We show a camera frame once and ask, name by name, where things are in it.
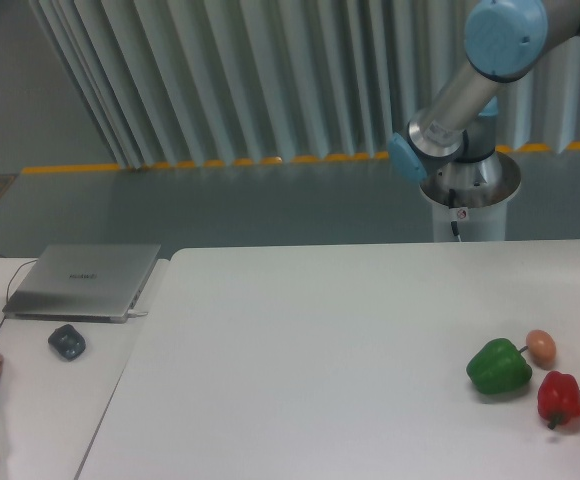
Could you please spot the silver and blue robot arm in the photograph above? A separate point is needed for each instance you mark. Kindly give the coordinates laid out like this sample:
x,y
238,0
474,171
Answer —
x,y
503,41

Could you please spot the silver closed laptop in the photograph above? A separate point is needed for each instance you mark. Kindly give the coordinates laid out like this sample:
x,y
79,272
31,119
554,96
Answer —
x,y
84,282

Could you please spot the white usb plug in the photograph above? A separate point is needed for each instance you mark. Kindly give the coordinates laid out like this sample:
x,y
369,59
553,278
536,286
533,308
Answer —
x,y
136,314

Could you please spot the white pleated curtain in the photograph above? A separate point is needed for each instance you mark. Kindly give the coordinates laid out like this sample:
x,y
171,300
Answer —
x,y
199,82

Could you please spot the green bell pepper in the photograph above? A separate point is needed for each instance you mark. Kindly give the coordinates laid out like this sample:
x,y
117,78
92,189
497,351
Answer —
x,y
498,367

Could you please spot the brown egg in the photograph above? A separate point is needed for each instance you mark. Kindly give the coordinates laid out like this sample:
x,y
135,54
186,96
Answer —
x,y
541,347

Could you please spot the red bell pepper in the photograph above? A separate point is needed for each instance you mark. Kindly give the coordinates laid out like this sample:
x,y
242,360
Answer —
x,y
558,399

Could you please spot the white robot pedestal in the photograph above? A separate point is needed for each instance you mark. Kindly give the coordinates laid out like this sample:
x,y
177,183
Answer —
x,y
469,201

